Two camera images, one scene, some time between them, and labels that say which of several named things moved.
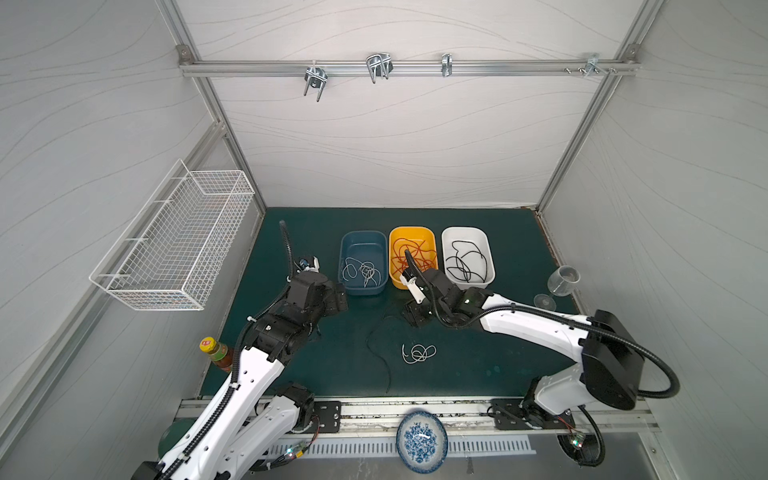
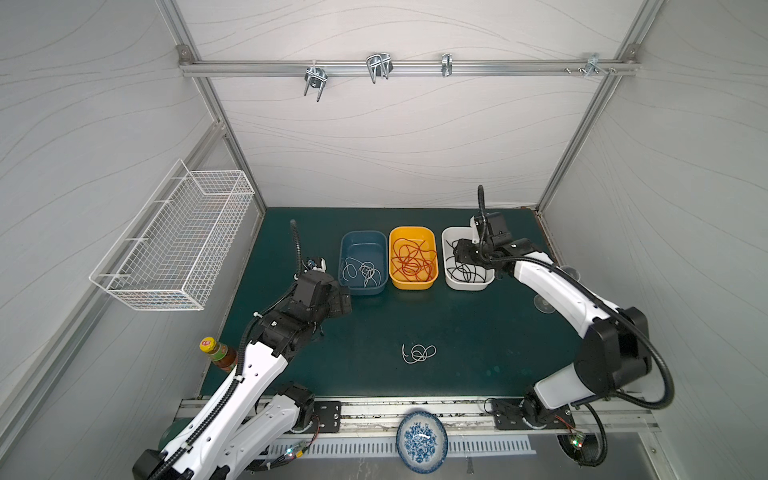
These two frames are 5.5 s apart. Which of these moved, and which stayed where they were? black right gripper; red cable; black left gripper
Moved: black right gripper
Stayed: red cable; black left gripper
